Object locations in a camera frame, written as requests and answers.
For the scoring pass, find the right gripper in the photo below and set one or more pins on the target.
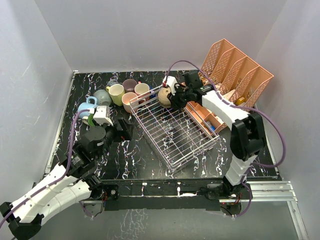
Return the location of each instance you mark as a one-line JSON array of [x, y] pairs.
[[174, 100]]

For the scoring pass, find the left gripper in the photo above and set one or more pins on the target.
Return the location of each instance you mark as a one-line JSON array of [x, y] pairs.
[[121, 134]]

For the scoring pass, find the beige round mug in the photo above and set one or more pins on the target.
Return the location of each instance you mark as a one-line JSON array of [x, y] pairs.
[[164, 97]]

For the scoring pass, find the light blue mug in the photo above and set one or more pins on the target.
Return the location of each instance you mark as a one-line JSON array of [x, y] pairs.
[[90, 103]]

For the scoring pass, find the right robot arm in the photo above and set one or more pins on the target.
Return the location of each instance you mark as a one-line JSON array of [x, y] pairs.
[[247, 137]]

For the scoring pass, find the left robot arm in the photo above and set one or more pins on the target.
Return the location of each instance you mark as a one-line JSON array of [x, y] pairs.
[[69, 182]]

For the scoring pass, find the small blue object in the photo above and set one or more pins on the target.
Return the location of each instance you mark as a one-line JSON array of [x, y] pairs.
[[153, 94]]

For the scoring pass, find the grey mug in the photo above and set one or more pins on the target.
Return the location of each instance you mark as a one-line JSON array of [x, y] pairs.
[[103, 98]]

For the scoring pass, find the yellow-green mug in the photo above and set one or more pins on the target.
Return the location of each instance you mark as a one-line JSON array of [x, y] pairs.
[[116, 93]]

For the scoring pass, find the pink mug white inside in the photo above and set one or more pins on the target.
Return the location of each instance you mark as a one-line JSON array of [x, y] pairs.
[[142, 89]]

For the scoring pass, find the purple mug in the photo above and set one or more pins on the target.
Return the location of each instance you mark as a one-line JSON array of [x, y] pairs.
[[129, 85]]

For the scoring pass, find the peach desk organizer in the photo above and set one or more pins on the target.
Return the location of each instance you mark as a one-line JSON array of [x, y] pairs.
[[238, 77]]

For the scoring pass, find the white wire dish rack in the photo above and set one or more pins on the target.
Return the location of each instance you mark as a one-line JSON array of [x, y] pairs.
[[178, 135]]

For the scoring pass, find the black front rail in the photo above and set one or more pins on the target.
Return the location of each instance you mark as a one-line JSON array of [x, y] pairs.
[[169, 194]]

